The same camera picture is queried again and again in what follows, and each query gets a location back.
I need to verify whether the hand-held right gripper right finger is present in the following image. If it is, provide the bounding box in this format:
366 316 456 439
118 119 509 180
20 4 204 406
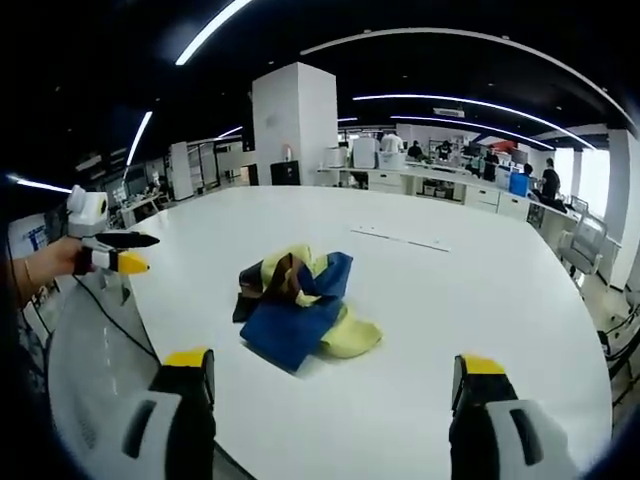
447 352 574 480

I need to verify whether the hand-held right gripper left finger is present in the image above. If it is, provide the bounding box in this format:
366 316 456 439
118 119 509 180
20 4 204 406
107 346 218 480

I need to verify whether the blue yellow brown garment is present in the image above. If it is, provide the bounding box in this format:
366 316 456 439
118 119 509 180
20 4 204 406
231 243 386 374

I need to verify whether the person's left hand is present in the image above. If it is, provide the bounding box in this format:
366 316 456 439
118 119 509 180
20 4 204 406
30 236 97 282

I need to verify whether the white background desk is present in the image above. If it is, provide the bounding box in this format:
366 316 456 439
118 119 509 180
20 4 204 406
118 191 170 227

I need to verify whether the white tall cabinet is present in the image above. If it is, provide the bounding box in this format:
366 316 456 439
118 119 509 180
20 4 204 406
168 141 195 202

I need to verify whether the ceiling light strip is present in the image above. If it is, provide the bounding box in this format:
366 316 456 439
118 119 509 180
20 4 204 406
124 110 154 168
174 0 257 67
352 93 599 151

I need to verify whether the black office chair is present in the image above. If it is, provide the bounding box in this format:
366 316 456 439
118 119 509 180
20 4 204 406
596 298 640 407

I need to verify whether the black low cabinet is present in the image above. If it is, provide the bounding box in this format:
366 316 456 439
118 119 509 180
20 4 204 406
269 160 302 187

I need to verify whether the white square pillar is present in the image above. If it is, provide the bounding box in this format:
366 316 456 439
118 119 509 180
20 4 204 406
251 61 340 187

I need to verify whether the white mesh office chair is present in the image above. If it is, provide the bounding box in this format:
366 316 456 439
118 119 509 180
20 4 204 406
556 196 610 282

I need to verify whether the long white workbench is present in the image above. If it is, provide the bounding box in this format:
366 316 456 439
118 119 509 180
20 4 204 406
314 158 569 224

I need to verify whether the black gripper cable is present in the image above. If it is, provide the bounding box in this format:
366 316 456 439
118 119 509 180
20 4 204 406
73 272 162 360

